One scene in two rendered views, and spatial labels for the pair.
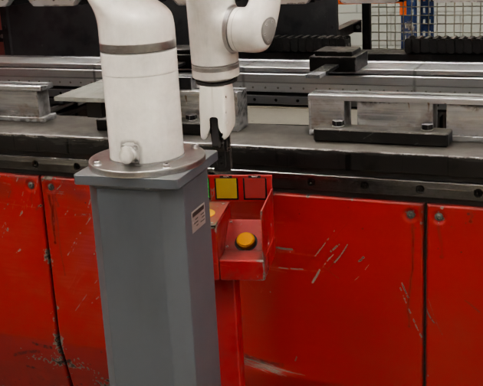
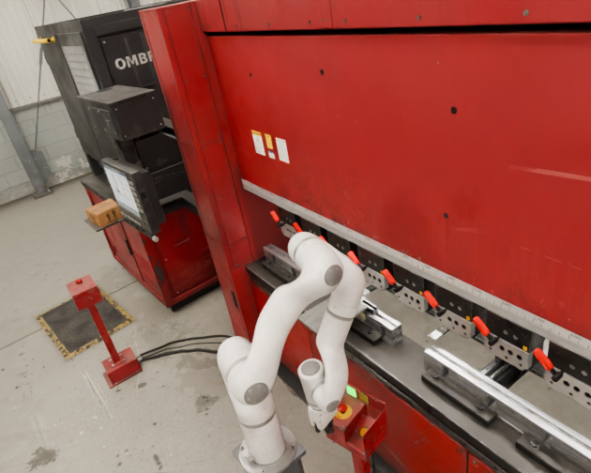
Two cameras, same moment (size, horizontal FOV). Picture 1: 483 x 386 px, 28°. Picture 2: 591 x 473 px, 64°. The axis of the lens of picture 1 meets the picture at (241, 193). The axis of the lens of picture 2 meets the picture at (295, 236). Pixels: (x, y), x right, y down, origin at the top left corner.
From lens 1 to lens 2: 1.40 m
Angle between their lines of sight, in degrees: 35
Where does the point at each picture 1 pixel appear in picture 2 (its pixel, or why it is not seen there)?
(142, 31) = (247, 420)
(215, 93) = (313, 414)
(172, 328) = not seen: outside the picture
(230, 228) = (361, 419)
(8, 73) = not seen: hidden behind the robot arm
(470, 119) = (508, 414)
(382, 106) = (462, 378)
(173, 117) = (270, 449)
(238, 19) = (316, 397)
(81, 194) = not seen: hidden behind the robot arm
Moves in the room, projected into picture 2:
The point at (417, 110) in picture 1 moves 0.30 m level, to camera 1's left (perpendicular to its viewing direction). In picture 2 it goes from (479, 392) to (399, 369)
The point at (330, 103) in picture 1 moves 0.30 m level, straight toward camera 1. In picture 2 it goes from (434, 361) to (400, 418)
